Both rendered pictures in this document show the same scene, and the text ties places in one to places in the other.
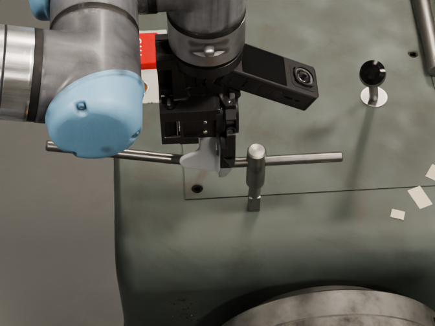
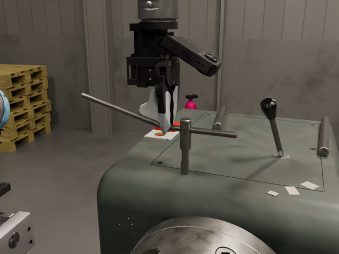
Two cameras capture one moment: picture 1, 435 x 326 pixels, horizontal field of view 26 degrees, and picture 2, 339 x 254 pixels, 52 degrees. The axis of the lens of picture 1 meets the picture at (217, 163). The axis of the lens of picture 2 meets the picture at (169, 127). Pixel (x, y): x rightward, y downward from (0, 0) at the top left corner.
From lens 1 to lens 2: 0.72 m
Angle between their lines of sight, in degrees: 41
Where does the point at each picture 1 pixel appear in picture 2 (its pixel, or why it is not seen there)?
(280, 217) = (196, 179)
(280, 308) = (173, 220)
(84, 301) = not seen: outside the picture
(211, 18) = not seen: outside the picture
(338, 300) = (212, 222)
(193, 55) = (143, 10)
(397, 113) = (292, 162)
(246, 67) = (176, 39)
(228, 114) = (161, 63)
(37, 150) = not seen: outside the picture
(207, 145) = (153, 96)
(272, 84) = (188, 49)
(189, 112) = (141, 58)
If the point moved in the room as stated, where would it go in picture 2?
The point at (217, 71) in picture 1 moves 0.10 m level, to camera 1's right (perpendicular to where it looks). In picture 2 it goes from (155, 24) to (210, 24)
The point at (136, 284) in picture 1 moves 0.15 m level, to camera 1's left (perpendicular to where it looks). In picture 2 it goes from (103, 195) to (46, 181)
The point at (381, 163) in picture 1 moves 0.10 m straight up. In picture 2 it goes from (273, 175) to (277, 127)
